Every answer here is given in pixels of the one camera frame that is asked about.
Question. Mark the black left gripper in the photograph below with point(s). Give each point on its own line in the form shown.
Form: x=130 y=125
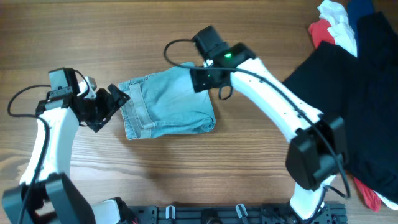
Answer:
x=110 y=106

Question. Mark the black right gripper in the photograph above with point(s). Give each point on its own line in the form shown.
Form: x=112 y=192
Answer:
x=199 y=81

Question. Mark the light blue denim shorts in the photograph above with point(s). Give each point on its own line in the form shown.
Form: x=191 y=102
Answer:
x=165 y=103

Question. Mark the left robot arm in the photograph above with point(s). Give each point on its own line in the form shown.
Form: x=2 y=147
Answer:
x=45 y=193

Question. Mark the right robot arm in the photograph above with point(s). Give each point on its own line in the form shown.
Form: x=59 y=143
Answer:
x=317 y=143

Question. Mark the red garment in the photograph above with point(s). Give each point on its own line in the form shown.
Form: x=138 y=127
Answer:
x=319 y=32

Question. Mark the white garment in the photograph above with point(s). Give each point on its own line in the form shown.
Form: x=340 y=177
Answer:
x=339 y=29

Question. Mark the black garment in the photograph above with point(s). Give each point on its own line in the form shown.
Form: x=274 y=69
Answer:
x=363 y=91

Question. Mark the navy blue garment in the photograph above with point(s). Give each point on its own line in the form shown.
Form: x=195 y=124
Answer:
x=357 y=9

